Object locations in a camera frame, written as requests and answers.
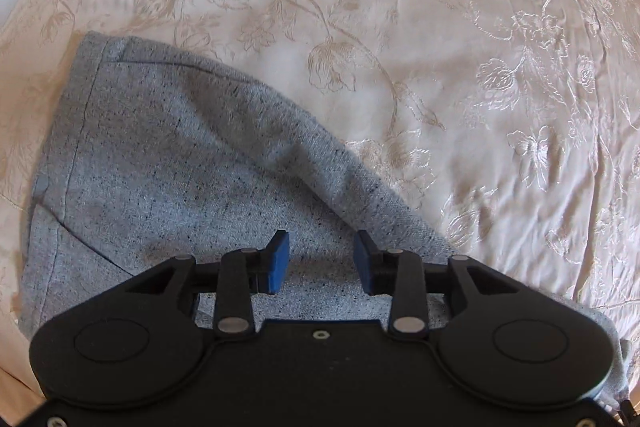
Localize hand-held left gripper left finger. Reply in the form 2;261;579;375
123;230;292;339

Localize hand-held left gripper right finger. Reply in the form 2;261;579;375
353;230;521;341

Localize grey speckled pants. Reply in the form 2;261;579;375
19;32;632;404

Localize cream floral bedspread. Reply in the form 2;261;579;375
0;0;640;410

